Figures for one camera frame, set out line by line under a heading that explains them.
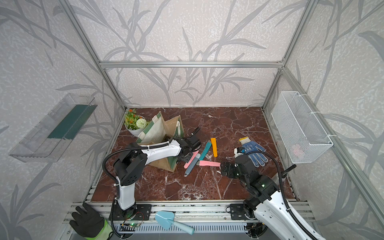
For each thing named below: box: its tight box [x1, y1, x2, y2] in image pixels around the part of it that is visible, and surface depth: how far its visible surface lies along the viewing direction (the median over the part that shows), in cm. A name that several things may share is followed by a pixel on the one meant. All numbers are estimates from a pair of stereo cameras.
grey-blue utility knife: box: [184, 153, 201, 177], surface depth 91 cm
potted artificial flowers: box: [124, 108, 149, 136], surface depth 95 cm
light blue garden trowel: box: [155, 210, 194, 235], surface depth 72 cm
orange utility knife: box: [210, 137, 218, 158], surface depth 99 cm
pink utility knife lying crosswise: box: [199, 160, 221, 167], surface depth 92 cm
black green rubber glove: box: [69, 203, 114, 240], surface depth 71 cm
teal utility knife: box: [199, 140, 212, 161], surface depth 98 cm
